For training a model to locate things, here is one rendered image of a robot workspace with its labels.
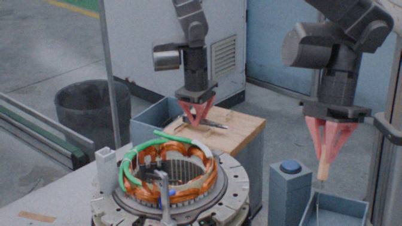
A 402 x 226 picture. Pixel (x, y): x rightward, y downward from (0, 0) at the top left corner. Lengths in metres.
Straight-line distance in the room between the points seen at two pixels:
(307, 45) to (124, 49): 3.14
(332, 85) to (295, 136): 2.57
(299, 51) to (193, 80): 0.44
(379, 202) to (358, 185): 1.82
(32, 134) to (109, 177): 1.06
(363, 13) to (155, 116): 0.80
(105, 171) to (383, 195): 0.59
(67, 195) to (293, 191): 0.72
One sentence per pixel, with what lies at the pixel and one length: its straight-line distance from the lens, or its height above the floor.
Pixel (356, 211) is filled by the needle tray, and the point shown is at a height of 1.04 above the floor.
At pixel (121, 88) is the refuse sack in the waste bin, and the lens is 2.86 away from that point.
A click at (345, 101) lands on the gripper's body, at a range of 0.88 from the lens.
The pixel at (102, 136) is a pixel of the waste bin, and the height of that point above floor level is 0.40.
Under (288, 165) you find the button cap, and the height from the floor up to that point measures 1.04.
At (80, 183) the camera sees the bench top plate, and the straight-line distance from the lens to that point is 1.67.
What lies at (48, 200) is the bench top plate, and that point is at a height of 0.78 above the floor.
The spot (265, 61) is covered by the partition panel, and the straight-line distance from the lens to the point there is 3.78.
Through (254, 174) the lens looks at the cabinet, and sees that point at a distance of 1.40.
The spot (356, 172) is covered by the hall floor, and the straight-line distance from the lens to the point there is 3.15.
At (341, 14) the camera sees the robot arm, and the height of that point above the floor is 1.48.
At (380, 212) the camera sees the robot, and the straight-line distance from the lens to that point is 1.23.
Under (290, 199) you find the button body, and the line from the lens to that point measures 1.23.
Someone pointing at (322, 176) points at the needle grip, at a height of 1.20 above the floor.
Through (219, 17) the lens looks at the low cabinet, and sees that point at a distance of 3.41.
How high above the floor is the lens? 1.71
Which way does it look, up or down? 28 degrees down
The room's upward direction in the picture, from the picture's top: 2 degrees counter-clockwise
